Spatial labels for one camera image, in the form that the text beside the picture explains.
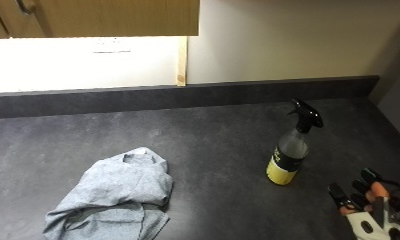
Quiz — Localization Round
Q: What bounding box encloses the spray bottle with yellow liquid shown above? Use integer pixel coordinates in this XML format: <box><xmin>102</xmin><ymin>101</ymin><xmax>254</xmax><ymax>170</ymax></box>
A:
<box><xmin>265</xmin><ymin>97</ymin><xmax>325</xmax><ymax>186</ymax></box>

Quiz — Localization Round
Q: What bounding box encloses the dark grey counter upstand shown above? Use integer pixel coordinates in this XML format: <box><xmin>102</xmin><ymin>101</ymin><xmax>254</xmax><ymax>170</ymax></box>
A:
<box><xmin>0</xmin><ymin>75</ymin><xmax>381</xmax><ymax>120</ymax></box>

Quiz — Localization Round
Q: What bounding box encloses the grey cloth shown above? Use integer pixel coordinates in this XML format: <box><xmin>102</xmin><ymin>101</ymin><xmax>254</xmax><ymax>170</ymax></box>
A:
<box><xmin>41</xmin><ymin>146</ymin><xmax>174</xmax><ymax>240</ymax></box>

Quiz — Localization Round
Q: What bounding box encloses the light wooden strip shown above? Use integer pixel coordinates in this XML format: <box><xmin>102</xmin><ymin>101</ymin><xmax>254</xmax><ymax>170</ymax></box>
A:
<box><xmin>176</xmin><ymin>35</ymin><xmax>189</xmax><ymax>87</ymax></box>

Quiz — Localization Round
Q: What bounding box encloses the white wall socket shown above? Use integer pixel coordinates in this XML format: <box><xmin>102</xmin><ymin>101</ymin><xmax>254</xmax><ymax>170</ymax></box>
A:
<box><xmin>92</xmin><ymin>37</ymin><xmax>133</xmax><ymax>55</ymax></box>

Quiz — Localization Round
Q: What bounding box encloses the wooden wall cabinet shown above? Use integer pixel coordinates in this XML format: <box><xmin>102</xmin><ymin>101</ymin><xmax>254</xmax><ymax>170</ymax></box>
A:
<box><xmin>0</xmin><ymin>0</ymin><xmax>201</xmax><ymax>40</ymax></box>

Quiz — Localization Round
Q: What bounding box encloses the metal cabinet handle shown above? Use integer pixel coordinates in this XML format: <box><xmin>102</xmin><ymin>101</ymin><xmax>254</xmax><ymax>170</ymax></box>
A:
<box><xmin>15</xmin><ymin>0</ymin><xmax>37</xmax><ymax>15</ymax></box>

